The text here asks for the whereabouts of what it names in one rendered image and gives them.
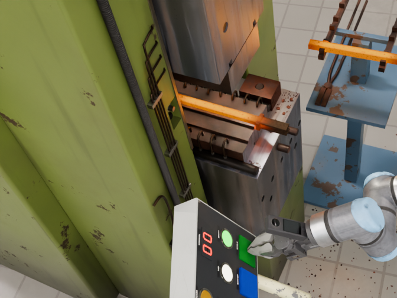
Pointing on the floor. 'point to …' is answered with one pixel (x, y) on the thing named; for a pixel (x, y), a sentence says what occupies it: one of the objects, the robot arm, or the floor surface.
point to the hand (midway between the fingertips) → (250, 248)
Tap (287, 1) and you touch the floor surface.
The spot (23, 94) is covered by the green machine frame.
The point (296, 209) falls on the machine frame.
